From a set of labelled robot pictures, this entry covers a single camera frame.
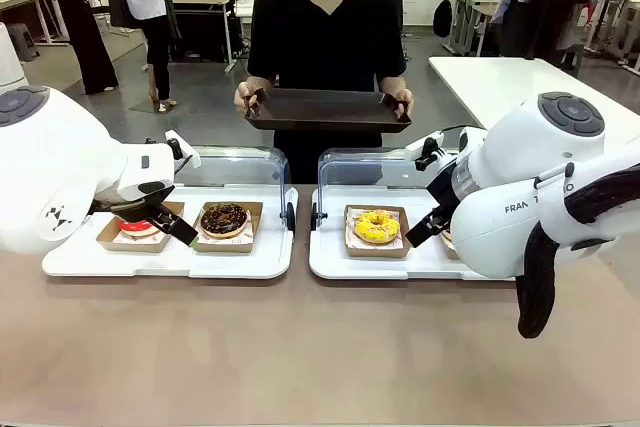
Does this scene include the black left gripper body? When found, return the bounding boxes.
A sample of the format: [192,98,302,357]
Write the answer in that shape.
[88,179,176,221]

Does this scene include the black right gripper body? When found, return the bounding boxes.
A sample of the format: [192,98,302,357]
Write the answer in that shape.
[426,160,460,221]

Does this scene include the cardboard donut tray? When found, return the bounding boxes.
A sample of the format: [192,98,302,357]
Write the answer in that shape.
[343,204,412,259]
[187,200,265,253]
[439,229,459,261]
[95,200,186,253]

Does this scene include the yellow sprinkled donut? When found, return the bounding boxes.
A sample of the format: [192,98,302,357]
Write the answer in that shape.
[353,209,401,246]

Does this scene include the dark brown serving tray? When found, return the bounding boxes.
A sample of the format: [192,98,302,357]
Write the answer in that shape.
[243,88,412,134]

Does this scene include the person's left forearm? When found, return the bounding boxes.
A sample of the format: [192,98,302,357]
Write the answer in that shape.
[378,74,407,93]

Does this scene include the red glazed donut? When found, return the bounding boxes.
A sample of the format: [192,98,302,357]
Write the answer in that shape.
[118,216,161,239]

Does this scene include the chocolate sprinkled donut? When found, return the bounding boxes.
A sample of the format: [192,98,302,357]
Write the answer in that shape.
[199,202,250,240]

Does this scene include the person in blue top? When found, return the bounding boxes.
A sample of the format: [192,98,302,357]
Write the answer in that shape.
[40,0,120,96]

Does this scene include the person in black shirt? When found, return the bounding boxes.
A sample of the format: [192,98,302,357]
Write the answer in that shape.
[247,0,409,186]

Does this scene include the person in dark jacket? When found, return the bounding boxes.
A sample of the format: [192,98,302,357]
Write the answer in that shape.
[492,0,612,71]

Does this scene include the person's left hand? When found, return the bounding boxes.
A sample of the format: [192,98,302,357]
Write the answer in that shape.
[392,88,415,123]

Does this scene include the person's right hand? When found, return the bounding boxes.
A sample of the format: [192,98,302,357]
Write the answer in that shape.
[233,79,271,118]

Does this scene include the white display tray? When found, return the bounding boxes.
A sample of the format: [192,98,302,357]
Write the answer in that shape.
[308,184,516,282]
[41,181,300,280]

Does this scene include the clear display lid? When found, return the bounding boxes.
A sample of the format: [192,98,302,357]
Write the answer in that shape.
[172,145,297,233]
[310,146,454,233]

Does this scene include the black backpack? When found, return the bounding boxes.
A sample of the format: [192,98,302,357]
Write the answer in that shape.
[432,0,454,39]

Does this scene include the white cylindrical appliance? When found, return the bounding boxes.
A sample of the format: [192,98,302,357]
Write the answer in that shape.
[0,21,30,93]

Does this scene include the white background table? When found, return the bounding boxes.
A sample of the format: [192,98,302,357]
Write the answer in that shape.
[446,0,501,56]

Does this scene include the dark plastic stool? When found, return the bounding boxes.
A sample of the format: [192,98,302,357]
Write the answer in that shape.
[5,22,40,62]

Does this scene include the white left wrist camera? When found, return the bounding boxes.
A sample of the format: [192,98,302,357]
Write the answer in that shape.
[164,130,202,170]

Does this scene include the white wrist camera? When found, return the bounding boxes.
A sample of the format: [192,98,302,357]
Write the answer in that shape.
[164,130,202,170]
[405,130,446,171]

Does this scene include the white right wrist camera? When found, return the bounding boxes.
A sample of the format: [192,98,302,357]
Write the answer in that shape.
[405,130,446,171]

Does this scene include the black sleeved cable bundle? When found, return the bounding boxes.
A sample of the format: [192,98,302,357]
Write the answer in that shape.
[517,162,640,339]

